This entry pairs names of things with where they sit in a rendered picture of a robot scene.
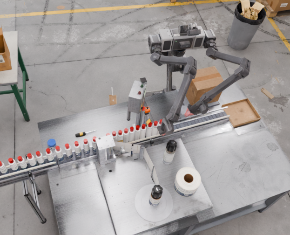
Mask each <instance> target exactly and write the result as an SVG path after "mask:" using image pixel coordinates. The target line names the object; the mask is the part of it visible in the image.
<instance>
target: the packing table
mask: <svg viewBox="0 0 290 235"><path fill-rule="evenodd" d="M3 35H4V38H5V41H6V43H7V46H8V49H9V52H10V58H11V66H12V69H11V70H5V71H0V86H6V85H10V86H11V88H12V90H6V91H0V95H3V94H11V93H14V95H15V97H16V100H17V102H18V104H19V107H20V109H21V112H22V114H23V116H24V119H25V121H27V122H29V121H30V119H29V114H28V112H27V110H26V81H29V79H28V74H27V70H26V67H25V64H24V62H23V59H22V56H21V53H20V50H19V47H18V31H6V32H3ZM18 63H19V65H20V68H21V71H22V74H23V88H22V89H18V87H17V84H18ZM20 92H23V99H22V97H21V94H20Z"/></svg>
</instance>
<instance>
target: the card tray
mask: <svg viewBox="0 0 290 235"><path fill-rule="evenodd" d="M227 106H228V108H226V109H223V110H224V111H225V112H226V114H227V115H230V117H229V121H230V122H231V124H232V125H233V127H237V126H240V125H244V124H248V123H251V122H255V121H258V120H260V119H261V117H260V115H259V114H258V113H257V111H256V109H255V108H254V106H253V105H252V103H251V102H250V100H249V99H248V98H245V99H242V100H238V101H234V102H231V103H227V104H222V108H223V107H227Z"/></svg>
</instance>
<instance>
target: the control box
mask: <svg viewBox="0 0 290 235"><path fill-rule="evenodd" d="M140 85H141V82H139V81H136V80H135V81H134V83H133V86H132V89H131V91H130V94H129V96H128V111H130V112H134V113H137V114H139V113H140V112H141V107H142V105H143V102H144V101H143V94H144V91H145V89H146V86H147V85H146V84H145V83H144V84H143V86H144V87H143V88H141V87H140ZM139 91H140V92H141V95H138V92H139ZM144 100H145V98H144Z"/></svg>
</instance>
